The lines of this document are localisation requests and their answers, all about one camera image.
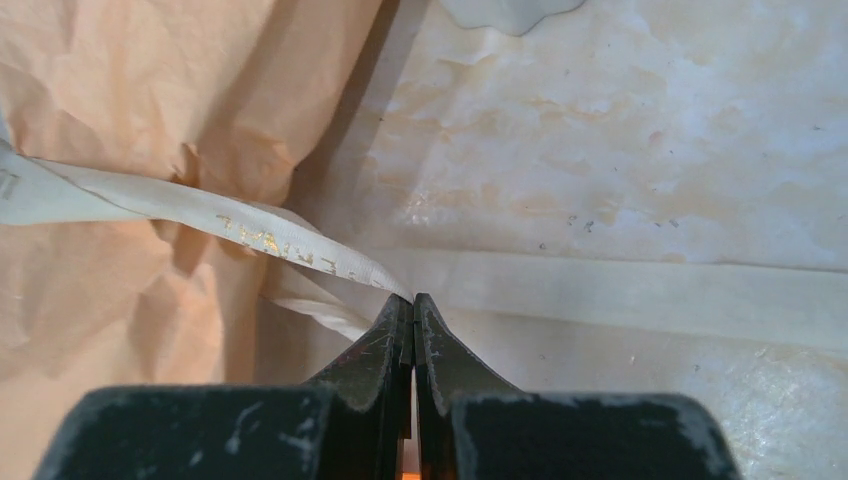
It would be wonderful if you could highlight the white ribbed vase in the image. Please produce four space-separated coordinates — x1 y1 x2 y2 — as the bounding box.
439 0 585 36

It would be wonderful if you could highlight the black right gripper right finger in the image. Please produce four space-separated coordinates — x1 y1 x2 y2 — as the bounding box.
412 294 740 479

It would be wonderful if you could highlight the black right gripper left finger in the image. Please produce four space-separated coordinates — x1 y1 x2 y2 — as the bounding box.
35 295 412 479

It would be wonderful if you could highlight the orange paper flower bouquet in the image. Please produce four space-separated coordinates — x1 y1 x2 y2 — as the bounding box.
1 1 387 479

